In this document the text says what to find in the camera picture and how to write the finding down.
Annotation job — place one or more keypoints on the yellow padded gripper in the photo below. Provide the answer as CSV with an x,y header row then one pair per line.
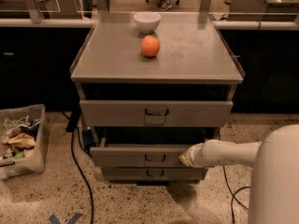
x,y
195,156

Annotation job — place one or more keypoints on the grey drawer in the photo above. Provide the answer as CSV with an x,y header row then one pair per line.
x,y
153,174
139,154
110,113

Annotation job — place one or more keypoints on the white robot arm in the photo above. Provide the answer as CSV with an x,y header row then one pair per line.
x,y
274,185

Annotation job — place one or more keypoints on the grey bottom drawer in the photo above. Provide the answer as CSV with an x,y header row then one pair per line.
x,y
153,174

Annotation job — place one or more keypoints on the grey metal drawer cabinet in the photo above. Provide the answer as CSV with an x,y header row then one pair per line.
x,y
193,64

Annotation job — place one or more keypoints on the grey top drawer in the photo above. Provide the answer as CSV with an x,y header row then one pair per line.
x,y
110,113

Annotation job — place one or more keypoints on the blue power box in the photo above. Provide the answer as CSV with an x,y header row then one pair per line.
x,y
87,137

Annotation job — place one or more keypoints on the orange fruit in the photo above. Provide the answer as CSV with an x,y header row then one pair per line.
x,y
150,45

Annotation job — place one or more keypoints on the white ceramic bowl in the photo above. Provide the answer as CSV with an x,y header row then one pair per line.
x,y
147,22

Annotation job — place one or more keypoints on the clear plastic bin with trash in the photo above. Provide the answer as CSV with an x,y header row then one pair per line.
x,y
24,137

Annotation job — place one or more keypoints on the black counter with white rail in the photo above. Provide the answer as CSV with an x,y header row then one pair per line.
x,y
35,62

